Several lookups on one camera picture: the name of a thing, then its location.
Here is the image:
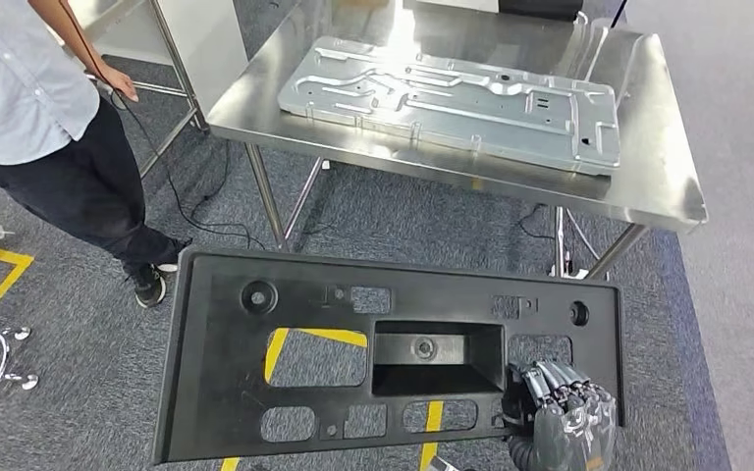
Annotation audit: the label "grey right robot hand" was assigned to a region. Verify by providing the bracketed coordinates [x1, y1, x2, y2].
[502, 360, 619, 471]

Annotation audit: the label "person's hand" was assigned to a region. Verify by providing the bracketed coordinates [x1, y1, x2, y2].
[93, 61, 140, 105]

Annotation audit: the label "black plastic plate part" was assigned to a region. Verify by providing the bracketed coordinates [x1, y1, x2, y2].
[150, 246, 626, 466]

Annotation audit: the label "stainless steel workbench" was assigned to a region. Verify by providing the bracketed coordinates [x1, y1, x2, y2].
[206, 0, 710, 282]

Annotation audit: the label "person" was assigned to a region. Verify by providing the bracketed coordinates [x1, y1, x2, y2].
[0, 0, 193, 310]

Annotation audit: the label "white cabinet panel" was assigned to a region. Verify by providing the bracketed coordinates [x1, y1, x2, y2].
[155, 0, 250, 120]

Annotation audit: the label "yellow floor tape square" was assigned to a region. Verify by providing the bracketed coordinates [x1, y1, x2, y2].
[219, 327, 445, 471]

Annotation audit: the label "black round stool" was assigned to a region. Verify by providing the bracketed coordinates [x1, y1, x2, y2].
[0, 327, 40, 445]

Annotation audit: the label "stamped silver metal panel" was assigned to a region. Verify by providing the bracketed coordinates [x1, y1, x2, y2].
[277, 35, 622, 178]

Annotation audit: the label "flat white box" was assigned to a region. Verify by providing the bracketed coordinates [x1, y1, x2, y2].
[414, 0, 502, 15]

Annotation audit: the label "dark metal frame legs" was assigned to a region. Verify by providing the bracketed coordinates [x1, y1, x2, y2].
[68, 0, 210, 179]

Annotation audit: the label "black floor cable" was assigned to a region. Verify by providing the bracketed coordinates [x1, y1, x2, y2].
[516, 203, 558, 242]
[116, 97, 269, 252]

